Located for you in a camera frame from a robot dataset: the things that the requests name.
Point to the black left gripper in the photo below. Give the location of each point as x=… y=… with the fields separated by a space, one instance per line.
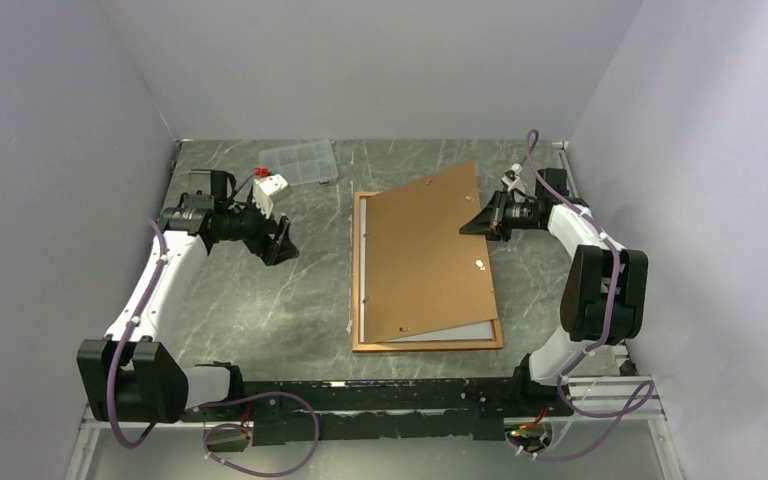
x=285 y=249

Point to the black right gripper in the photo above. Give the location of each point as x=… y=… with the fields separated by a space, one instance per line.
x=491 y=223

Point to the brown backing board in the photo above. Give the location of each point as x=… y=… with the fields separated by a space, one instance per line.
x=417 y=284

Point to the sunset photo print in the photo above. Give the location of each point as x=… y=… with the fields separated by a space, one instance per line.
x=450 y=331

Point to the wooden picture frame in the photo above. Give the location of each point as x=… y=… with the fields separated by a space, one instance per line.
x=424 y=346

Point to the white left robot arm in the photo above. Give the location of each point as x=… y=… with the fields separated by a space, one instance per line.
x=128 y=374

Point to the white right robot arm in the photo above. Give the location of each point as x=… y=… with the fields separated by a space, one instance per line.
x=603 y=299

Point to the clear plastic organizer box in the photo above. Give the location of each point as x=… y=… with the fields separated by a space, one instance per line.
x=302 y=164

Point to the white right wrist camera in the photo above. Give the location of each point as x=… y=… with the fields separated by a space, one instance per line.
x=512 y=181

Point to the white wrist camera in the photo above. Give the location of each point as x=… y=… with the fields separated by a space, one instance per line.
x=267 y=190
x=512 y=181

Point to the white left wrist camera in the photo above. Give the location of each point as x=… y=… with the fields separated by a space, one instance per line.
x=267 y=190

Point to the aluminium extrusion rail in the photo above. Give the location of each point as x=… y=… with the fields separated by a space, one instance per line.
x=639 y=448

